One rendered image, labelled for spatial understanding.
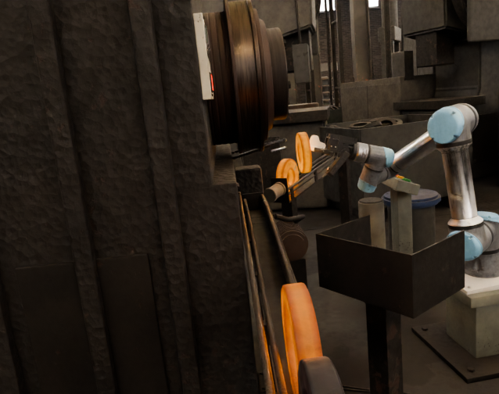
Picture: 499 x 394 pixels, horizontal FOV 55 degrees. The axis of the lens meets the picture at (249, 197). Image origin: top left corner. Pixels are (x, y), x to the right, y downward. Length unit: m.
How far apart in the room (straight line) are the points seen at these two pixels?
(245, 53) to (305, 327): 0.85
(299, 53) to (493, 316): 2.62
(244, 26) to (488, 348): 1.45
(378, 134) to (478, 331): 2.04
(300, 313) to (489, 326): 1.42
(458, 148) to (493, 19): 3.30
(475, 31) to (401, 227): 2.74
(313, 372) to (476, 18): 4.45
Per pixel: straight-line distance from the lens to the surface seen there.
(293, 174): 2.05
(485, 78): 5.31
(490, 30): 4.95
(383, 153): 1.90
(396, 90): 5.42
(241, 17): 1.39
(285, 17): 4.22
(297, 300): 0.67
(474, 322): 1.99
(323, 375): 0.53
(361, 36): 10.51
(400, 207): 2.38
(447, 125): 1.72
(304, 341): 0.65
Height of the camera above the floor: 1.06
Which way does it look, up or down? 12 degrees down
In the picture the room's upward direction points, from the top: 6 degrees counter-clockwise
